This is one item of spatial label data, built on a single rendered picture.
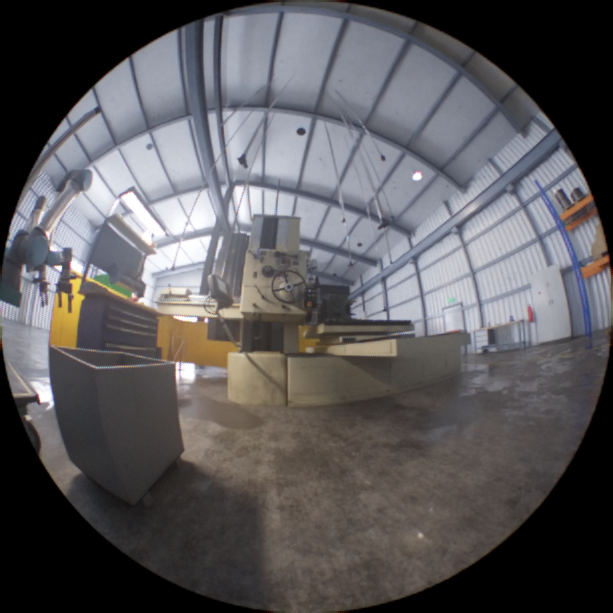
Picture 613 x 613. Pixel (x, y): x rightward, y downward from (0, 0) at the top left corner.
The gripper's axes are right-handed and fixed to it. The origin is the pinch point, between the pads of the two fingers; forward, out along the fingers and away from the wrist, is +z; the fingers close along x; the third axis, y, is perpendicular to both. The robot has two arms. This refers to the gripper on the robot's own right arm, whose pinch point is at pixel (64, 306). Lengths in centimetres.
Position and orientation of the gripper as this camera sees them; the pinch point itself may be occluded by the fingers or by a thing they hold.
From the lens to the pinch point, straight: 133.5
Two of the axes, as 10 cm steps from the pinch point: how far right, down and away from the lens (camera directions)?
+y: 2.8, 1.8, -9.4
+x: 9.3, 2.1, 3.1
